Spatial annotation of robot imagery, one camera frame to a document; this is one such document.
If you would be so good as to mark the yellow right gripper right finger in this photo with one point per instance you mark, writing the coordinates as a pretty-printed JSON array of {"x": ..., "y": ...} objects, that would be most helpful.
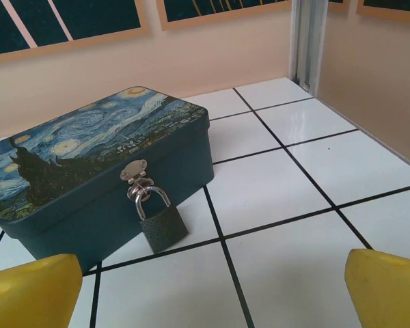
[{"x": 386, "y": 294}]

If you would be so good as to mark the aluminium frame post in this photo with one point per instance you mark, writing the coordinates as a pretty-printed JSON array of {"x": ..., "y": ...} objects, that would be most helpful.
[{"x": 307, "y": 41}]

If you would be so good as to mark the dark green padlock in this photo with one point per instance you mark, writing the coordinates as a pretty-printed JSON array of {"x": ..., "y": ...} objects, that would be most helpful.
[{"x": 164, "y": 229}]

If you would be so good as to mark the blue starry-night patterned pad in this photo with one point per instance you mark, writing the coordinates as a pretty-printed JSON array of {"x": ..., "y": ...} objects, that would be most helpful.
[{"x": 89, "y": 136}]

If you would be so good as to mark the silver hasp latch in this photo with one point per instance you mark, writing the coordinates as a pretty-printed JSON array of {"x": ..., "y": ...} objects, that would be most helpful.
[{"x": 134, "y": 171}]

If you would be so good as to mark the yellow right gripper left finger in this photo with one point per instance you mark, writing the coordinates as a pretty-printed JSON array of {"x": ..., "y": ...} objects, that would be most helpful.
[{"x": 34, "y": 294}]

